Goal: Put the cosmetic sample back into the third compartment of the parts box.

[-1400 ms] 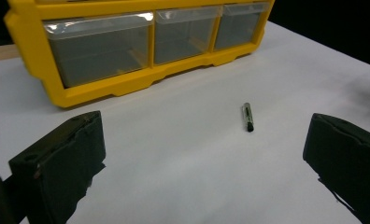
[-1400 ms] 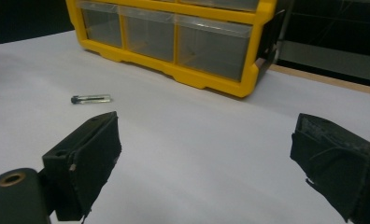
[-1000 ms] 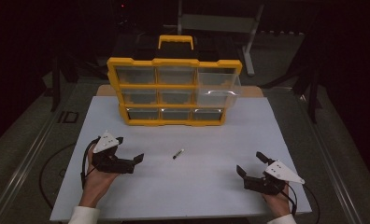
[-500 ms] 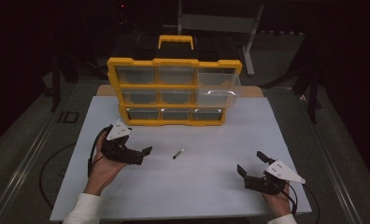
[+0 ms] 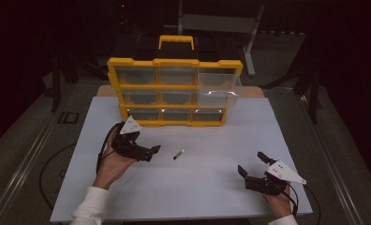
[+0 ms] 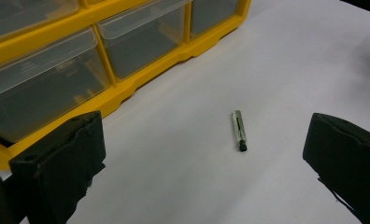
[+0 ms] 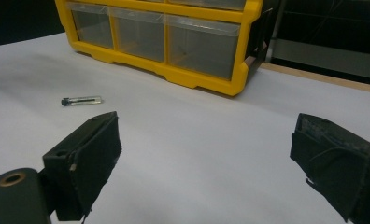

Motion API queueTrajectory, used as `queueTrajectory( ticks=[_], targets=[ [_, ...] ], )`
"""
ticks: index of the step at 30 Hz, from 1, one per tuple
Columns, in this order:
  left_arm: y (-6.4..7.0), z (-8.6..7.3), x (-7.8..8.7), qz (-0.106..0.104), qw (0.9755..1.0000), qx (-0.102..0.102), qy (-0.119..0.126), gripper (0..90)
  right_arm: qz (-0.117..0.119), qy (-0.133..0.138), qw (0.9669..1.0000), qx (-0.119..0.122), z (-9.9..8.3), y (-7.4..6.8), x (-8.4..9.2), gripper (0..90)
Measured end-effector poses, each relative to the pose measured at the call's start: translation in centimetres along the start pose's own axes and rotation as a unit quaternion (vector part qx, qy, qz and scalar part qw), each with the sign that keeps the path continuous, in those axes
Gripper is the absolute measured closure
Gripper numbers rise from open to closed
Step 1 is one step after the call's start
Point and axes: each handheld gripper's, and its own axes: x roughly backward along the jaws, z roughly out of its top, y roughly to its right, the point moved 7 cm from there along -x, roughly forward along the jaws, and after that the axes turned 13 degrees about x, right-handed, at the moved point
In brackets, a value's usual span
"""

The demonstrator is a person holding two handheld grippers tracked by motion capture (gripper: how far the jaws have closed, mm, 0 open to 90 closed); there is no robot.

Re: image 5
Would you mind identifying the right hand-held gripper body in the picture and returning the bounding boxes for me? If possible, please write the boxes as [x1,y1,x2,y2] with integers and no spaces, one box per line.
[245,158,307,197]

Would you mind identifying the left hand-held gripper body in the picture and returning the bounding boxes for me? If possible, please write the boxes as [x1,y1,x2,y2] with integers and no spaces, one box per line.
[111,115,154,163]

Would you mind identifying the small black screw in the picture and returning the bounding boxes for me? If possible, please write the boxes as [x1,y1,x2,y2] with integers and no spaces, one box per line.
[172,149,186,161]

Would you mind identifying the clear plastic storage drawer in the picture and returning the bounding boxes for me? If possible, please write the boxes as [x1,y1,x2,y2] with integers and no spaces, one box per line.
[196,67,243,109]

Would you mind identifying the yellow drawer organizer cabinet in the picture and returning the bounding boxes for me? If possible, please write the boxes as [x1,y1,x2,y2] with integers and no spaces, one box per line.
[107,35,245,128]

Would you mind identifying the person's left hand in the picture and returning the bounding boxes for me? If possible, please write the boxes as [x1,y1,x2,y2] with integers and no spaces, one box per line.
[93,123,139,190]

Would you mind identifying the person's right hand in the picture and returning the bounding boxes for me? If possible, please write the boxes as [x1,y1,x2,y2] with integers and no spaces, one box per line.
[262,184,294,219]

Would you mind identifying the light wooden board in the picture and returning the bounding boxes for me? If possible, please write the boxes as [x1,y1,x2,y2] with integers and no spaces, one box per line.
[96,84,266,98]

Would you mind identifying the rows of clear drawers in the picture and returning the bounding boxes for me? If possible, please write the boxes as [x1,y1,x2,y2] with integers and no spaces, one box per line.
[116,66,225,122]

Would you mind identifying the black stand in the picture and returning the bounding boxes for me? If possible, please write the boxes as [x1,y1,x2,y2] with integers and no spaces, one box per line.
[49,46,82,113]
[261,31,323,126]

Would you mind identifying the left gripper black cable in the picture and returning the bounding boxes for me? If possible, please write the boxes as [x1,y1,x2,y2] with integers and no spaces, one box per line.
[38,122,126,211]

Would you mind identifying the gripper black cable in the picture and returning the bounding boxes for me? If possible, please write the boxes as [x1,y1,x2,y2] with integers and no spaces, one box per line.
[38,122,126,211]
[286,183,321,225]

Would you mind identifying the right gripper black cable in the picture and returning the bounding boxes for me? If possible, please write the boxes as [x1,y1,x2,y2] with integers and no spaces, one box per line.
[286,183,321,225]

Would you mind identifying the metal floor rail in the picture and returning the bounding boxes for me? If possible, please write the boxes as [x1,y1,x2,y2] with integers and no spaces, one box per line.
[0,81,91,225]
[294,88,367,225]

